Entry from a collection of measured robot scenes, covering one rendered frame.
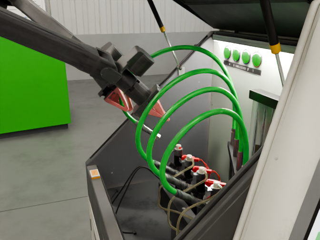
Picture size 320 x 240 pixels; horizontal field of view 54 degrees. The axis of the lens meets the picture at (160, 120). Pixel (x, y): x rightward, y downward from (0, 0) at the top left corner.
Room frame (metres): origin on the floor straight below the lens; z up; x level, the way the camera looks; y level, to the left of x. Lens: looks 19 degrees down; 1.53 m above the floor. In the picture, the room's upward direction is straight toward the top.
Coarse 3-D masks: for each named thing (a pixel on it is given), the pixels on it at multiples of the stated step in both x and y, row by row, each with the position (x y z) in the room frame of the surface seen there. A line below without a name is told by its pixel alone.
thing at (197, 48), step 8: (168, 48) 0.98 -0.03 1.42; (176, 48) 0.98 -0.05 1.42; (184, 48) 0.98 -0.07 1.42; (192, 48) 0.98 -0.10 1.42; (200, 48) 0.98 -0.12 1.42; (152, 56) 0.99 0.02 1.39; (216, 56) 0.98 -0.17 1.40; (224, 72) 0.97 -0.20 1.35; (120, 104) 0.99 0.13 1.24; (232, 104) 0.97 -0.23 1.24; (128, 112) 1.00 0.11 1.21; (136, 120) 0.99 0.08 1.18; (232, 120) 0.98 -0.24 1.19; (232, 128) 0.97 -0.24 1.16
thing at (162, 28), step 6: (150, 0) 1.21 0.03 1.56; (150, 6) 1.21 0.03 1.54; (156, 12) 1.22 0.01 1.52; (156, 18) 1.22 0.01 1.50; (162, 24) 1.22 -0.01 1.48; (162, 30) 1.22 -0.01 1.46; (168, 42) 1.23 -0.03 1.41; (174, 54) 1.24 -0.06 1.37; (180, 66) 1.24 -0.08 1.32; (180, 72) 1.24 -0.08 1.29
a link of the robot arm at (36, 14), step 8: (16, 0) 1.20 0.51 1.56; (24, 0) 1.20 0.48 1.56; (32, 0) 1.22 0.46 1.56; (24, 8) 1.19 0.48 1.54; (32, 8) 1.18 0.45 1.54; (40, 8) 1.19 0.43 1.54; (32, 16) 1.17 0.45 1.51; (40, 16) 1.16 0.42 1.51; (48, 16) 1.16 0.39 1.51; (40, 24) 1.15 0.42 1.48; (48, 24) 1.14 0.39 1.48; (56, 24) 1.14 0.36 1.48; (64, 32) 1.12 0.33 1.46; (80, 40) 1.08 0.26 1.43
